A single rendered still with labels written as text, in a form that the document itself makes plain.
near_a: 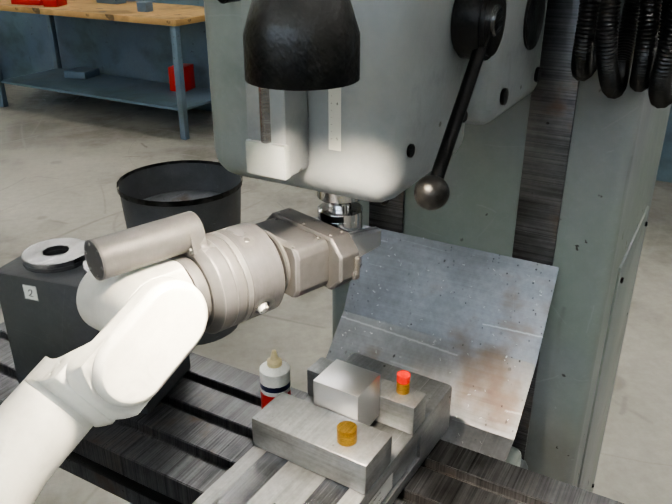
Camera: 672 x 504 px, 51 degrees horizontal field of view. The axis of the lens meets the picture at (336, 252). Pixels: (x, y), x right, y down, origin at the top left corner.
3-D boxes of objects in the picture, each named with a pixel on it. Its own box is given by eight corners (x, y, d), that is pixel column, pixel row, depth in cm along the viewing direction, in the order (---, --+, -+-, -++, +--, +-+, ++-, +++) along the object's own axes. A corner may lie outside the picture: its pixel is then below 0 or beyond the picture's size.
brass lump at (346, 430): (350, 449, 75) (350, 436, 74) (332, 442, 76) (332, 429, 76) (360, 438, 77) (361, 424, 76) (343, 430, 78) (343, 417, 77)
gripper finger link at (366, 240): (375, 248, 76) (332, 265, 72) (376, 221, 74) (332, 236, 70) (386, 253, 75) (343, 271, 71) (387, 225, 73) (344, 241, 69)
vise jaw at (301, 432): (365, 496, 75) (366, 466, 73) (252, 445, 82) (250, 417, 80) (392, 462, 79) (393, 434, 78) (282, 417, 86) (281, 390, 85)
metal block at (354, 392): (357, 440, 81) (358, 397, 78) (313, 422, 84) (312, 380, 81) (379, 415, 85) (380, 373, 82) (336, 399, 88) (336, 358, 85)
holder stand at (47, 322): (148, 416, 98) (130, 287, 89) (17, 385, 104) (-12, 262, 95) (191, 368, 108) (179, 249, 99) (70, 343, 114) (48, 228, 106)
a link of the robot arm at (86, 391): (225, 315, 59) (115, 450, 54) (171, 297, 66) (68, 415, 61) (177, 263, 56) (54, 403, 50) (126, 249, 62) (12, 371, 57)
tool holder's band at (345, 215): (367, 209, 75) (367, 200, 75) (357, 226, 71) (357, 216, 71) (324, 204, 76) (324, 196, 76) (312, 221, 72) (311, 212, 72)
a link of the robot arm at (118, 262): (258, 333, 63) (143, 383, 56) (195, 310, 71) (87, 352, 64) (237, 210, 60) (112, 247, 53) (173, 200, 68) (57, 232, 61)
